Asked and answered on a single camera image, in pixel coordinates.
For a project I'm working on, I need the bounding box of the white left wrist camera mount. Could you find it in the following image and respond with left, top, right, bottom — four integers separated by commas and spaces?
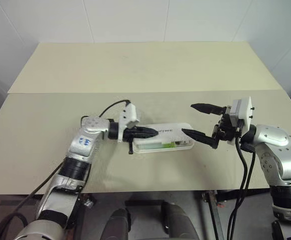
117, 102, 140, 143

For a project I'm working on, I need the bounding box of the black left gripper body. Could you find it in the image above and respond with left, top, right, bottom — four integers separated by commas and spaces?
122, 126, 139, 155

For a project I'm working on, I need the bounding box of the white hinged pencil case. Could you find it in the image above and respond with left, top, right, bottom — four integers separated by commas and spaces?
132, 121, 195, 154

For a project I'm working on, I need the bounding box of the dark grey rounded shape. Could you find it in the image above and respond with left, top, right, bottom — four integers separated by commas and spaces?
105, 207, 133, 240
161, 201, 199, 240

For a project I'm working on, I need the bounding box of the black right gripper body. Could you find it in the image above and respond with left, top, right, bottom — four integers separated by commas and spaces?
212, 106, 239, 142

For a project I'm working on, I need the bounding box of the black table leg frame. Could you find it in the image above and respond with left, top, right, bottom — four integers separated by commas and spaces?
202, 191, 225, 240

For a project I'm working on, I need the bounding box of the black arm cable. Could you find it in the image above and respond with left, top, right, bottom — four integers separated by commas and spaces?
229, 136, 256, 240
0, 99, 132, 240

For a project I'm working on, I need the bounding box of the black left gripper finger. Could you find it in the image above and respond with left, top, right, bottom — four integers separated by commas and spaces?
135, 131, 159, 139
135, 126, 155, 133

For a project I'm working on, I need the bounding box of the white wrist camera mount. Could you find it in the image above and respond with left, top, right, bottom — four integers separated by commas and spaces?
229, 96, 255, 146
117, 102, 140, 143

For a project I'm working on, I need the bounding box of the black crossbar under table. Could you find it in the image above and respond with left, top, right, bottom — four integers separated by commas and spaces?
125, 199, 167, 207

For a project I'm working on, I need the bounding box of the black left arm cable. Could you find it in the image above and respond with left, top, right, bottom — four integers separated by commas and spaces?
0, 99, 132, 240

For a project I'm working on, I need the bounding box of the green capped translucent stick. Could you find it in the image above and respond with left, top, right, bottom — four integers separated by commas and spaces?
145, 141, 176, 149

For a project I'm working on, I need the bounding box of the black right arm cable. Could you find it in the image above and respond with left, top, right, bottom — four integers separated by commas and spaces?
229, 136, 256, 240

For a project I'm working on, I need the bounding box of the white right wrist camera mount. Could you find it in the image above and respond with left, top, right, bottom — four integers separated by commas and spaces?
229, 96, 255, 146

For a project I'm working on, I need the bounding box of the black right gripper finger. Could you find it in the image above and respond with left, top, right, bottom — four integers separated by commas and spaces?
181, 128, 220, 150
190, 102, 225, 115

